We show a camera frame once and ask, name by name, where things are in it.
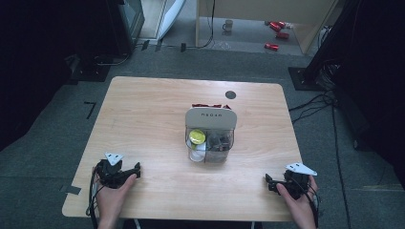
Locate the yellow-lidded white cup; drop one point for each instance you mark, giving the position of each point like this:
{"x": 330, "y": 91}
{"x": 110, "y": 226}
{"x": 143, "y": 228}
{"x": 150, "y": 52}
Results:
{"x": 196, "y": 143}

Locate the red foil packet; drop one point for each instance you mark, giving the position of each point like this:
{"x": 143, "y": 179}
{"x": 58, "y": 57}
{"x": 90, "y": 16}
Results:
{"x": 210, "y": 105}

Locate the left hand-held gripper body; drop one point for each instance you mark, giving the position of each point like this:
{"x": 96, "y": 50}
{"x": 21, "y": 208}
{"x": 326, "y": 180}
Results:
{"x": 110, "y": 174}

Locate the clear storage box white lid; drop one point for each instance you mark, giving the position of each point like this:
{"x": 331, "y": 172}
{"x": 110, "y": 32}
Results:
{"x": 210, "y": 135}

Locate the black tape corner mark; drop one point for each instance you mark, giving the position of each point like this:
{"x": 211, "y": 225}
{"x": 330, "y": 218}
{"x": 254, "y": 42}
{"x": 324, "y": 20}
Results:
{"x": 90, "y": 108}

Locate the grey round table grommet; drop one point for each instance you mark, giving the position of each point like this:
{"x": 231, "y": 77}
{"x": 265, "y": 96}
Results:
{"x": 230, "y": 94}

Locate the grey mug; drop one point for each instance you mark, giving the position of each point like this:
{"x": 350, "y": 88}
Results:
{"x": 227, "y": 25}

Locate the dark tape strip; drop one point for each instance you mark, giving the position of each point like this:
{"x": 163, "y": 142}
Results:
{"x": 72, "y": 190}

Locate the person's left hand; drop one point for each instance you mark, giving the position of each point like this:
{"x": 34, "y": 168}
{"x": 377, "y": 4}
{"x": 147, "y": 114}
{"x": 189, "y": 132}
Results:
{"x": 111, "y": 198}

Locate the person's right hand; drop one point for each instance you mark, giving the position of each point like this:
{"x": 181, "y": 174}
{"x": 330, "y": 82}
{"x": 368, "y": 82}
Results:
{"x": 297, "y": 206}

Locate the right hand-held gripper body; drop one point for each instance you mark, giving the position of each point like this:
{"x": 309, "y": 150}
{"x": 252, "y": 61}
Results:
{"x": 296, "y": 183}

